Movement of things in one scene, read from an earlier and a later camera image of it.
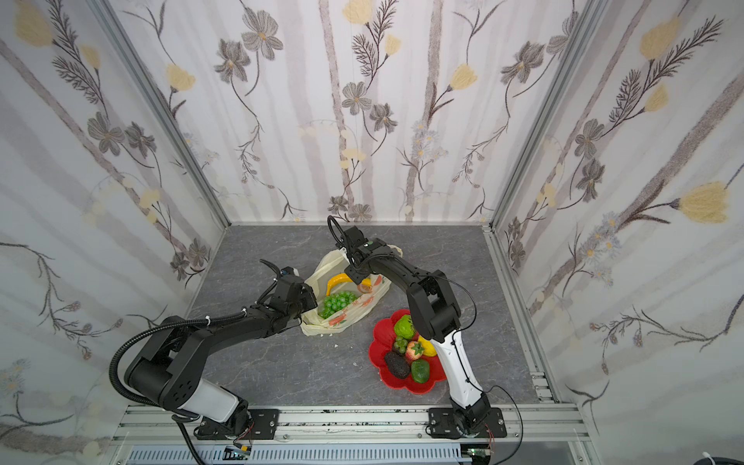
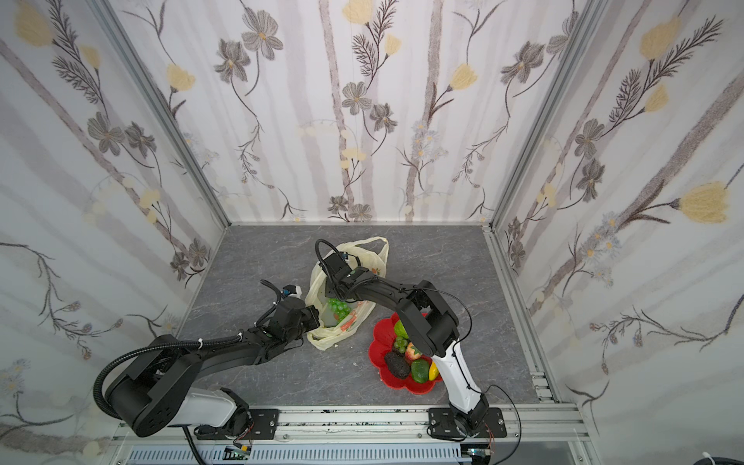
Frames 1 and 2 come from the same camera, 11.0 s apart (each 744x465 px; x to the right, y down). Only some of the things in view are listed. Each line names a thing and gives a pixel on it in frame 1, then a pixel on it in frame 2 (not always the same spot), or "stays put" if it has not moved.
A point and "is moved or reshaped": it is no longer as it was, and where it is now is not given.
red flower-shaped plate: x=383 y=344 stays put
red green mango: x=414 y=352 stays put
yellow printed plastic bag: x=328 y=266 is moved or reshaped
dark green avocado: x=419 y=370 stays put
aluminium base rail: x=540 y=424 stays put
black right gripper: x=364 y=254 -> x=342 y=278
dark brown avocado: x=397 y=364 stays put
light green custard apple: x=404 y=326 stays put
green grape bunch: x=334 y=303 is moved or reshaped
